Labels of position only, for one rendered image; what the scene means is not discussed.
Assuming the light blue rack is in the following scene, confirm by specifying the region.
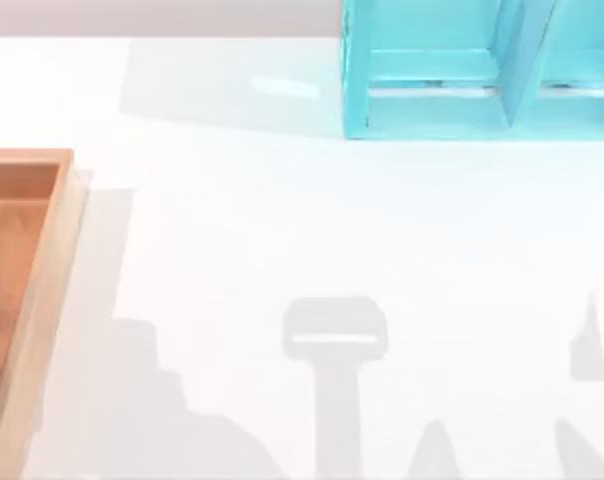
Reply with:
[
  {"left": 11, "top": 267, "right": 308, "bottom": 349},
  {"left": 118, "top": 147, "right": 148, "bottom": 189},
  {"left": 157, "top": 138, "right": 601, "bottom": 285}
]
[{"left": 339, "top": 0, "right": 604, "bottom": 142}]

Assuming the shallow salmon-coloured box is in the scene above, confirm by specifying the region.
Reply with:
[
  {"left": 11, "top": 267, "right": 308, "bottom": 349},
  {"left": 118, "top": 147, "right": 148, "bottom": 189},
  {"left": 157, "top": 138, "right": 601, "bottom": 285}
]
[{"left": 0, "top": 148, "right": 89, "bottom": 480}]

